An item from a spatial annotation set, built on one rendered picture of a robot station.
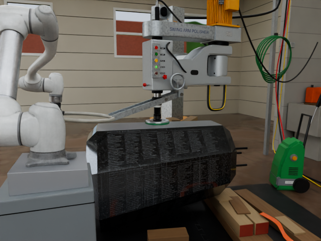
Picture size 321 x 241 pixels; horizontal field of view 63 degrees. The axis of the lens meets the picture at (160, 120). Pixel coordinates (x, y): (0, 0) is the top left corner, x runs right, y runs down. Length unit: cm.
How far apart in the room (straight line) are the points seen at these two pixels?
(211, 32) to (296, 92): 280
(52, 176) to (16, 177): 14
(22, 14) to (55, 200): 95
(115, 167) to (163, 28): 119
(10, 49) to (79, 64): 675
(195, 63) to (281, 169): 161
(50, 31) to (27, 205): 91
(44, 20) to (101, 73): 672
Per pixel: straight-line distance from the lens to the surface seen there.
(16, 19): 160
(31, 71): 194
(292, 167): 334
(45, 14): 158
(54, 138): 127
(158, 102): 230
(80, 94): 823
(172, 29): 233
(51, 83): 201
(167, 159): 201
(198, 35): 246
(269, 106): 461
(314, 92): 502
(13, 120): 130
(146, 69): 232
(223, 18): 264
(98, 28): 836
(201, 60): 247
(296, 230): 246
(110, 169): 193
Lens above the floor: 128
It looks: 9 degrees down
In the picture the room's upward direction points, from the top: straight up
